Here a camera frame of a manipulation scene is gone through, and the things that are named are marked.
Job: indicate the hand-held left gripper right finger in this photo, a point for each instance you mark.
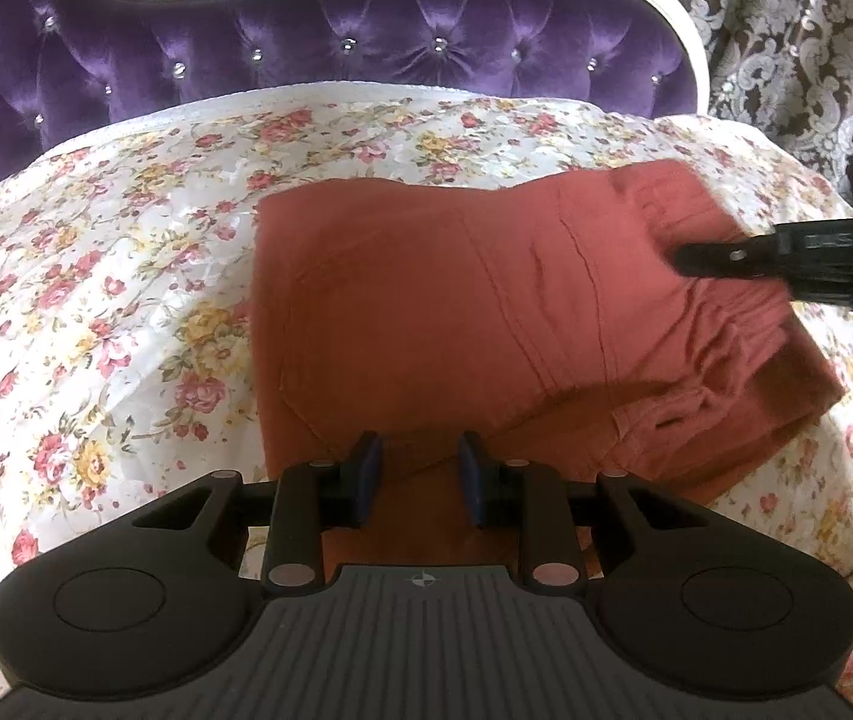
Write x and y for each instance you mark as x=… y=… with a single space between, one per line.
x=471 y=484

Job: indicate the brown white damask curtain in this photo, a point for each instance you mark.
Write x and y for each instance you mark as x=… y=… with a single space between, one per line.
x=794 y=52

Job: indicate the terracotta pink pants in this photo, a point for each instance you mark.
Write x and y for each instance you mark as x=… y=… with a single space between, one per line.
x=434 y=300

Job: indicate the purple tufted headboard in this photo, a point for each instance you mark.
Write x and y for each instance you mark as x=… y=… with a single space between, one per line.
x=321 y=45

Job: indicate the floral bedspread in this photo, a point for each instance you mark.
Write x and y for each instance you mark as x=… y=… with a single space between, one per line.
x=96 y=277

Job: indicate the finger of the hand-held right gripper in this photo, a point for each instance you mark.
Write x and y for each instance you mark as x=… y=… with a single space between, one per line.
x=726 y=259

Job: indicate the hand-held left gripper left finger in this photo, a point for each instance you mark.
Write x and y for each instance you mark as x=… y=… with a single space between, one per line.
x=370 y=480

